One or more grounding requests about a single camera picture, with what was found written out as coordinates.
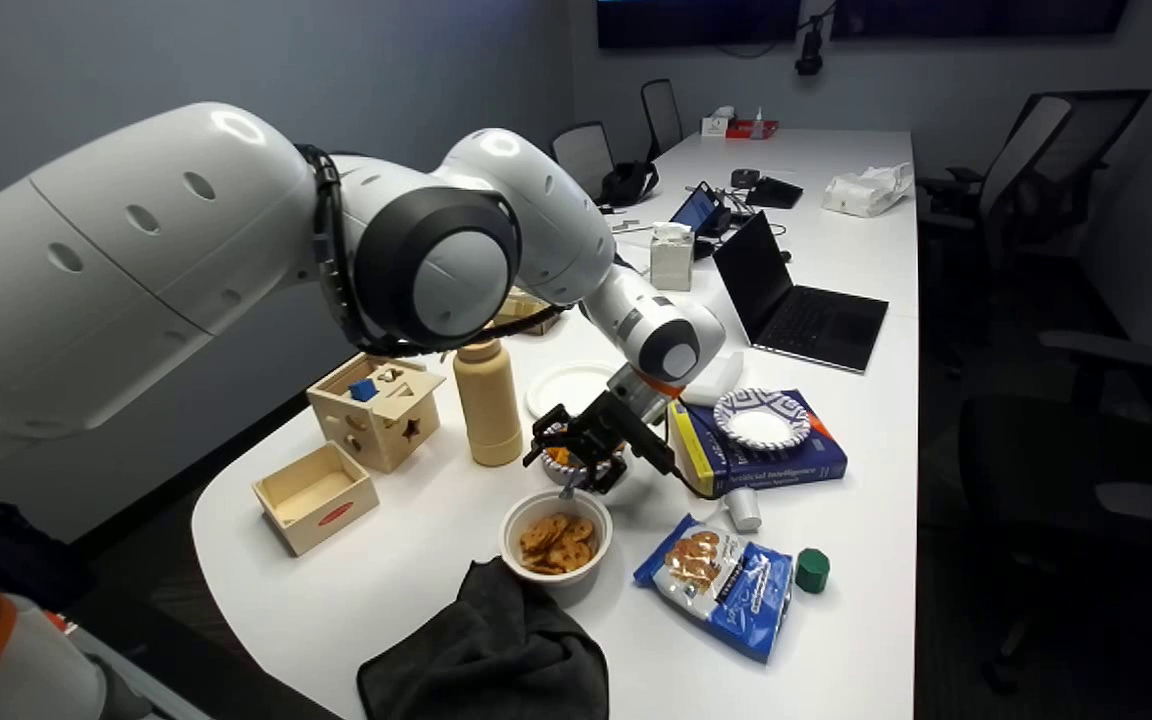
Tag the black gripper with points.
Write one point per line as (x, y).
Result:
(576, 430)

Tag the silver spatula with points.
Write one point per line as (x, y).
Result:
(564, 510)

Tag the white bowl with snacks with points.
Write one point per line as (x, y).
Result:
(557, 546)

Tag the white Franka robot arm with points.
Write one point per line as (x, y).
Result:
(139, 241)

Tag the small bowl with orange food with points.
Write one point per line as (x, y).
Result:
(554, 457)

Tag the white flat plate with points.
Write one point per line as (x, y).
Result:
(570, 389)

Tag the tan water bottle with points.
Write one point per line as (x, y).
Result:
(491, 407)

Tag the small white bottle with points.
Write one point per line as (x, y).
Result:
(747, 510)

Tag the small wooden block box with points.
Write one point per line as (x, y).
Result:
(528, 315)

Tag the blue snack bag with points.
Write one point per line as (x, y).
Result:
(723, 584)

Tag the blue patterned paper plate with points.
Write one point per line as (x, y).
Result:
(761, 423)

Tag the blue and yellow book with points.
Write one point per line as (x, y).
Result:
(776, 466)

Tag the black cloth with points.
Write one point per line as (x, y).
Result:
(481, 655)

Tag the wooden shape sorter box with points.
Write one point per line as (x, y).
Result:
(376, 417)

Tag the white carton box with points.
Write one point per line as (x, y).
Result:
(669, 261)

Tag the blue block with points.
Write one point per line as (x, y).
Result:
(365, 389)

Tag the green bottle cap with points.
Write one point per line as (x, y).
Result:
(815, 571)

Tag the open black laptop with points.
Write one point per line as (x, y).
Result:
(802, 321)

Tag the open wooden tray box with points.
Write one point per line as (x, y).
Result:
(317, 500)

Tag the tablet with blue screen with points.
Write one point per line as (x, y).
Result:
(700, 210)

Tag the black bag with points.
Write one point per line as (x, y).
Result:
(626, 182)

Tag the black office chair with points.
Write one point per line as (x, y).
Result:
(583, 158)
(661, 116)

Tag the black device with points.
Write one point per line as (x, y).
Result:
(776, 193)

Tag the small white box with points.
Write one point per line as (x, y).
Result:
(718, 120)

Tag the red flat box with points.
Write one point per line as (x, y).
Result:
(755, 130)

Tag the white tissue pile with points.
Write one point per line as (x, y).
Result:
(869, 188)

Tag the dark office chair with armrests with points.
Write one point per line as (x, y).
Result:
(1080, 466)

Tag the grey mesh office chair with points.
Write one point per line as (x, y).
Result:
(1042, 161)

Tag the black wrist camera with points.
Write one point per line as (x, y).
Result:
(650, 445)

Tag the wall monitor screen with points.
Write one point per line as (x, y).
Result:
(699, 21)
(979, 18)

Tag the camera on grey pole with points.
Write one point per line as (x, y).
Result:
(815, 42)

